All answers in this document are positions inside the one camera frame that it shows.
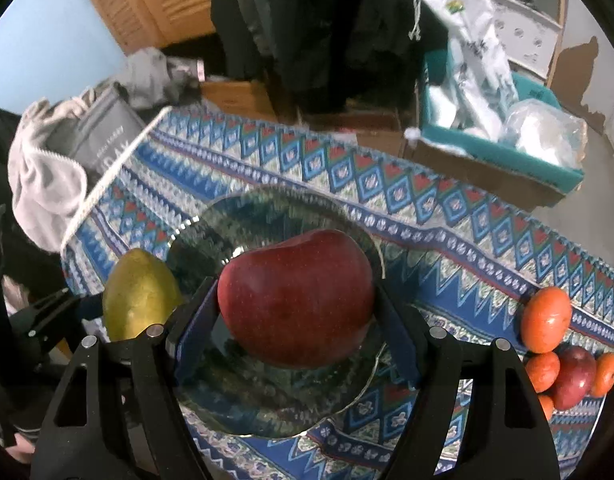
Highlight open brown cardboard box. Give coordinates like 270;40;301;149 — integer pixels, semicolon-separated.
297;105;419;161

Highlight small brown cardboard box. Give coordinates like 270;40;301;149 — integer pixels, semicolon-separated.
202;80;278;122

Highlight clear plastic bag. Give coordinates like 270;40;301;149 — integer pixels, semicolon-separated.
502;99;588;168

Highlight wooden shelf unit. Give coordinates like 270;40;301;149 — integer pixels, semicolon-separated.
487;0;568;83

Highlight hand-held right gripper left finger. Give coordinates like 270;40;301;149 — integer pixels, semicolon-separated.
31;276;223;480

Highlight crumpled grey clothing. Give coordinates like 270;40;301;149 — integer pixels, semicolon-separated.
114;47;203;111

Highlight yellow-green pear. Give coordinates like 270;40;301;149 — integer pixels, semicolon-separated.
102;248;185;343

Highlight large orange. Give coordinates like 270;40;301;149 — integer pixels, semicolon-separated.
518;287;574;354

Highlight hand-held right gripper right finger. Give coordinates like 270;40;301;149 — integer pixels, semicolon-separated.
373;282;562;480

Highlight large brown cardboard box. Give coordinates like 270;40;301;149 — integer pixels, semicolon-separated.
402;135;568;211

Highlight large red apple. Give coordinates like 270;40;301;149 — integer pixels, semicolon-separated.
217;229;377;371

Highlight white printed bag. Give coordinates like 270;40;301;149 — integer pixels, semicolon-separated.
392;0;520;143

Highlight teal box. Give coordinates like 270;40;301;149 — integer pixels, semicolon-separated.
418;52;585;193

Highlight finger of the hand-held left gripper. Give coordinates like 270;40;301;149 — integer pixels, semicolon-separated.
28;294;105;338
28;287;72;315

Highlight dark cloth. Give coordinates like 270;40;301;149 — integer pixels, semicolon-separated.
0;105;63;291

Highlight dark hanging clothes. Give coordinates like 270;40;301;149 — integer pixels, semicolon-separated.
207;0;450;111

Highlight blue patterned tablecloth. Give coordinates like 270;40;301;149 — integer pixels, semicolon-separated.
60;105;614;480

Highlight small red apple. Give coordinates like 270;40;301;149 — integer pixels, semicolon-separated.
551;345;598;411

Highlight grey printed bag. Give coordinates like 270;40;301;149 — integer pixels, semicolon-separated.
52;82;150;186

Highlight light grey towel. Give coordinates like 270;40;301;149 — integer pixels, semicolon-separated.
7;87;103;253

